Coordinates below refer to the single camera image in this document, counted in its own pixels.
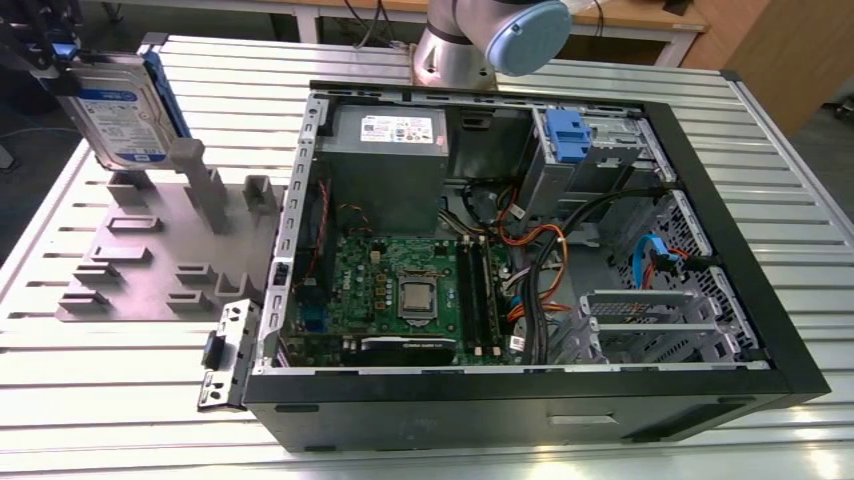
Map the black graphics card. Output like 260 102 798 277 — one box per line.
339 333 461 369

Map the orange power wire bundle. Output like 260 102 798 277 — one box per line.
497 187 574 326

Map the silver CPU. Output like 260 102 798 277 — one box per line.
402 284 441 318

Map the wooden desk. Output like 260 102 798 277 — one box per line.
566 0 710 69

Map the wooden cabinet panel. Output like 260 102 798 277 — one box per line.
686 0 854 136

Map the office chair base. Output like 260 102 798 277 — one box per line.
824 74 854 119

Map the black RAM slot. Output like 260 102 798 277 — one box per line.
478 238 506 355
459 237 487 354

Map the grey power supply unit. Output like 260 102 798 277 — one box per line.
316 103 450 239

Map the black CPU socket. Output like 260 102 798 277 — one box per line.
394 268 447 329

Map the grey parts rack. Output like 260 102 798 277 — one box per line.
51 139 290 324

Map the black round knob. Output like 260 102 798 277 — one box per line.
202 329 227 370

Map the blue data wire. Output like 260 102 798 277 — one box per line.
631 233 670 292

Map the white desk frame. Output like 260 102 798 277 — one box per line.
86 0 322 45

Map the orange wire with black plug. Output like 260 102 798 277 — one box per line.
663 247 719 275

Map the black open PC case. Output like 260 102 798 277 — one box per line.
240 77 833 441

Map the hard disk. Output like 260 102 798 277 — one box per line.
50 43 194 174

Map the thin red wire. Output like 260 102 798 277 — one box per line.
311 175 334 257

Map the green motherboard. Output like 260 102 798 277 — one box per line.
283 234 533 369

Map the silver hinged slot latch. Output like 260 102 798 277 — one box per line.
196 298 263 413

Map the silver disk bay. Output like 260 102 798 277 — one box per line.
577 287 760 366

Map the silver optical drive bay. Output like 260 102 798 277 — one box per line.
518 104 677 226

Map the black cable bundle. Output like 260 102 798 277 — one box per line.
519 188 669 365

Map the blue plastic drive latch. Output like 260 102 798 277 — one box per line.
543 108 595 165

